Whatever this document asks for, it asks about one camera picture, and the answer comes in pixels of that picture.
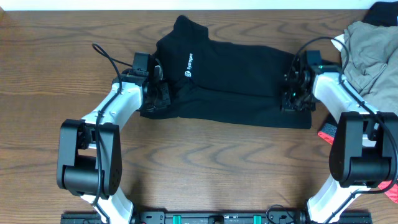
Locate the black logo shirt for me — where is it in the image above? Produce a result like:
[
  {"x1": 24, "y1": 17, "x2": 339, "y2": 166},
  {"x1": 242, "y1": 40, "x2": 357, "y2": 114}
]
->
[{"x1": 141, "y1": 16, "x2": 312, "y2": 129}]

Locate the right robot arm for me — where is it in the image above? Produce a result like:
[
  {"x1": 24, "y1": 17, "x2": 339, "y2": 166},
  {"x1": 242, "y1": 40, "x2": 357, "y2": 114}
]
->
[{"x1": 280, "y1": 50, "x2": 397, "y2": 223}]

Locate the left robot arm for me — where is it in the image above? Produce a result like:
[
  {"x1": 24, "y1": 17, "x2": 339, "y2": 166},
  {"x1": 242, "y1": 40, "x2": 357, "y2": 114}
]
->
[{"x1": 57, "y1": 53, "x2": 170, "y2": 223}]

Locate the white paper piece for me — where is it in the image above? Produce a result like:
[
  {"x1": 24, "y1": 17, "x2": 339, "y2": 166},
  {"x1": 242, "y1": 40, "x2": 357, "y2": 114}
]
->
[{"x1": 331, "y1": 34, "x2": 345, "y2": 52}]

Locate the grey beige garment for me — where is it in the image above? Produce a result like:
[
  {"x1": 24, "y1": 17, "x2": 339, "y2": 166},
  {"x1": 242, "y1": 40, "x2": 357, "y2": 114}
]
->
[{"x1": 341, "y1": 22, "x2": 397, "y2": 113}]

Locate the black garment at corner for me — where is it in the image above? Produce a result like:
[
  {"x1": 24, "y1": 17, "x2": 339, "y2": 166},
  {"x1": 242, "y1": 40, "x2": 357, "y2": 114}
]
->
[{"x1": 362, "y1": 1, "x2": 397, "y2": 27}]

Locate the red grey garment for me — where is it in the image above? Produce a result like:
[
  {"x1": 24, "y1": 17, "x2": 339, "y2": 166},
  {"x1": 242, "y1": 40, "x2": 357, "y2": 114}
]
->
[{"x1": 318, "y1": 114, "x2": 397, "y2": 203}]

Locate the black mounting rail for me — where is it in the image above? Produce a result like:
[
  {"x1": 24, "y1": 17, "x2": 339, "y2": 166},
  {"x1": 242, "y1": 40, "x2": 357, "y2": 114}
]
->
[{"x1": 60, "y1": 209, "x2": 373, "y2": 224}]

